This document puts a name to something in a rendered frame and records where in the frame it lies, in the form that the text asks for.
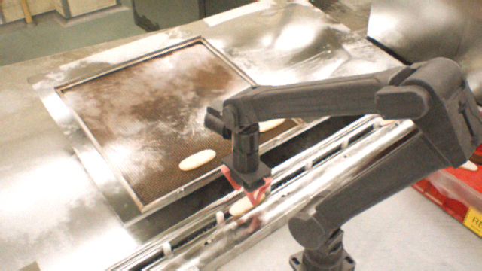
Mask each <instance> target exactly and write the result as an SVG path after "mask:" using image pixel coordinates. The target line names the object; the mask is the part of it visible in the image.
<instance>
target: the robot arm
mask: <svg viewBox="0 0 482 271"><path fill-rule="evenodd" d="M357 114H362V115H380V117H381V118H382V120H383V121H388V120H411V121H412V122H413V124H414V125H415V126H416V127H417V128H418V129H419V130H420V133H418V134H417V135H415V136H414V137H413V138H411V139H409V140H408V141H406V142H405V143H404V144H402V145H401V146H399V147H398V148H396V149H395V150H394V151H393V152H391V153H390V154H388V155H386V156H385V157H384V158H382V159H381V160H379V161H377V162H376V163H375V164H373V165H372V166H370V167H369V168H367V169H366V170H365V171H363V172H361V173H360V174H358V175H357V176H356V177H354V178H352V179H351V180H349V181H348V182H347V183H345V184H344V185H342V186H341V187H339V188H337V189H335V190H329V189H326V190H322V191H321V192H319V193H317V194H316V195H315V196H314V197H313V198H312V199H311V200H310V201H309V202H308V203H307V204H306V205H305V206H304V207H303V208H302V209H301V210H299V211H298V212H297V213H296V214H295V215H294V216H292V217H291V218H290V219H289V220H288V228H289V231H290V233H291V235H292V236H293V238H294V239H295V241H296V242H297V243H298V244H299V245H301V246H302V247H304V250H303V251H300V252H298V253H297V254H293V255H292V256H290V258H289V264H290V266H291V267H292V268H293V270H294V271H354V270H355V266H356V262H355V261H354V260H353V259H352V257H351V256H350V255H349V253H348V252H347V251H346V250H345V249H344V244H343V234H344V231H343V230H341V227H342V226H343V225H344V224H345V223H347V222H348V221H350V220H351V219H353V218H354V217H356V216H358V215H360V214H361V213H362V212H364V211H366V210H367V209H369V208H371V207H373V206H375V205H376V204H378V203H379V202H382V201H383V200H385V199H387V198H389V197H391V196H392V195H394V194H396V193H398V192H400V191H401V190H403V189H405V188H407V187H409V186H411V185H412V184H415V183H417V182H418V181H419V180H421V179H423V178H425V177H426V176H428V175H431V174H432V173H434V172H436V171H438V170H439V169H443V168H447V167H449V166H452V167H453V168H454V169H456V168H458V167H460V166H462V165H463V164H465V163H466V162H467V161H468V158H469V157H470V156H471V155H472V154H473V152H474V151H475V150H476V148H477V147H478V146H479V145H480V144H481V142H482V116H481V114H480V111H479V108H478V106H477V103H476V101H475V99H474V96H473V93H472V91H471V88H470V86H469V84H468V82H467V80H466V78H464V76H463V74H462V71H461V69H460V67H459V66H458V65H457V64H456V62H454V61H452V60H450V59H446V58H434V59H430V60H429V61H428V62H418V63H414V64H412V65H411V66H409V65H403V66H399V67H394V68H391V69H387V70H385V71H382V72H374V73H370V74H364V75H361V74H359V75H348V76H343V77H337V78H327V79H321V80H315V81H305V82H300V83H294V84H283V85H272V84H269V85H263V84H259V85H253V86H250V87H247V88H245V89H244V90H242V91H240V92H238V93H236V94H234V95H233V96H231V97H229V98H228V99H225V100H224V101H222V100H220V99H219V100H218V101H216V102H214V103H212V104H211V105H209V106H207V107H206V114H205V116H204V119H203V122H204V126H205V127H206V128H208V129H210V131H212V132H213V133H215V134H216V135H218V136H220V137H222V138H223V139H225V140H229V139H232V154H229V155H227V156H226V157H223V158H221V164H222V165H223V164H224V165H225V166H222V167H221V171H222V172H223V174H224V175H225V177H226V178H227V180H228V181H229V182H230V183H231V184H232V186H233V188H234V189H235V191H238V190H240V189H242V187H243V188H244V191H245V192H246V195H247V197H248V198H249V200H250V202H251V203H252V205H256V204H258V202H259V200H260V198H261V197H262V195H263V193H264V191H265V190H266V189H267V188H268V187H269V186H270V185H271V183H272V182H273V179H272V178H271V177H270V176H271V175H272V169H271V168H269V167H268V166H267V165H265V164H264V163H262V162H261V161H260V125H259V123H260V122H266V121H269V120H275V119H285V118H299V117H327V116H342V115H357ZM236 183H237V184H236ZM259 189H260V190H259ZM257 190H259V191H258V195H257V197H256V199H255V197H254V194H255V191H257Z"/></svg>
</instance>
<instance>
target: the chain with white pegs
mask: <svg viewBox="0 0 482 271"><path fill-rule="evenodd" d="M380 121H381V120H380V119H378V118H377V119H376V120H374V127H373V128H372V129H369V130H368V131H367V132H365V133H363V134H361V135H360V136H358V137H357V138H355V139H353V140H352V141H350V142H348V139H347V138H343V139H342V142H341V147H340V148H339V149H337V150H335V151H333V152H332V153H330V154H328V155H327V156H326V157H323V158H322V159H320V160H318V161H317V162H315V163H314V164H313V165H312V161H311V160H309V159H308V160H306V161H305V168H304V169H303V170H302V171H300V172H299V173H297V174H295V175H293V176H292V177H291V178H288V179H287V180H285V181H283V182H282V183H280V184H278V185H277V186H275V187H274V188H272V189H271V186H269V187H268V188H267V189H266V190H265V191H264V194H265V196H266V195H267V194H269V193H271V192H273V191H274V190H276V189H277V188H279V187H281V186H283V185H284V184H286V183H288V182H289V181H290V180H292V179H294V178H296V177H298V176H299V175H301V174H302V173H304V172H305V171H307V170H308V169H311V168H312V167H314V166H315V165H317V164H319V163H320V162H322V161H323V160H325V159H327V158H329V157H330V156H332V155H333V154H336V153H337V152H338V151H340V150H342V149H343V148H345V147H346V146H348V145H350V144H352V143H353V142H355V141H357V140H358V139H360V138H361V137H363V136H365V135H367V134H368V133H370V132H371V131H373V130H375V129H376V128H378V127H379V126H380ZM231 216H232V214H231V213H230V214H229V215H226V216H225V217H224V214H223V213H222V212H221V211H219V212H217V213H216V220H217V221H216V222H215V223H214V224H211V225H210V226H209V227H207V228H205V229H203V230H201V231H200V232H199V233H196V234H195V235H193V236H192V237H191V238H188V239H186V240H185V241H183V242H182V243H181V244H178V245H177V246H175V247H174V248H171V249H170V245H169V244H168V242H166V243H165V244H163V245H162V247H163V253H162V254H161V255H160V256H158V257H156V258H154V259H153V260H152V261H151V262H150V261H149V262H148V263H146V264H145V265H143V266H141V268H138V269H136V270H134V271H141V270H143V269H144V268H146V267H148V266H150V265H152V264H153V263H155V262H156V261H157V260H159V259H161V258H162V257H164V256H165V255H167V254H170V253H172V252H173V251H175V250H176V249H178V248H180V247H182V246H183V245H185V244H186V243H188V242H190V241H191V240H193V239H195V238H196V237H198V236H199V235H201V234H203V233H205V232H206V231H207V230H210V229H211V228H213V227H214V226H216V225H217V224H220V223H221V222H222V221H224V220H226V219H228V218H229V217H231Z"/></svg>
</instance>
